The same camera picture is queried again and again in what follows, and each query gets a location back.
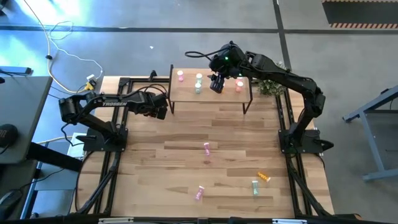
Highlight black desk leg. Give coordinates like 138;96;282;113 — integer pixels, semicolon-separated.
26;141;83;172

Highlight blue-grey desk frame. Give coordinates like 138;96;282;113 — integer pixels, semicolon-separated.
341;84;398;182

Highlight black hazard striped mat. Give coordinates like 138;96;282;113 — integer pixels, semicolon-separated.
322;0;398;30

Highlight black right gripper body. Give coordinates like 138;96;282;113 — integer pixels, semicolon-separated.
208;42;248;79

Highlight green potted plant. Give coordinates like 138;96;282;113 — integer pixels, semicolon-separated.
257;61;287;97

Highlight white floor cable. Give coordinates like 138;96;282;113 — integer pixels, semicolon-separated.
23;0;104;94

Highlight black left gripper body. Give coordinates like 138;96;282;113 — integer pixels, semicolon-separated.
145;94;170;121

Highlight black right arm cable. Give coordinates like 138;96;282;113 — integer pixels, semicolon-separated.
185;49;220;60

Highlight white paper sheet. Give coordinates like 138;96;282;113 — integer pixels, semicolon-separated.
67;132;90;159

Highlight black computer mouse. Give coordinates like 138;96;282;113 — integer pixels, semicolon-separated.
0;189;23;220

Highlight black round desk object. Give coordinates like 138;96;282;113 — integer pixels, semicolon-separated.
0;123;19;149

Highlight yellow power plug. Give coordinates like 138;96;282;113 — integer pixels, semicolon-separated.
85;73;99;91

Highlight black aluminium table frame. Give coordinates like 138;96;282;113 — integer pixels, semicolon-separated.
70;76;336;218

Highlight grey floor mat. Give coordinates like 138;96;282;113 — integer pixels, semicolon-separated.
33;161;78;192

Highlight grey desk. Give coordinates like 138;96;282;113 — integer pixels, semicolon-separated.
0;75;53;165

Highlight wooden shelf black metal legs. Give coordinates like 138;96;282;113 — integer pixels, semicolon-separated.
169;64;253;115

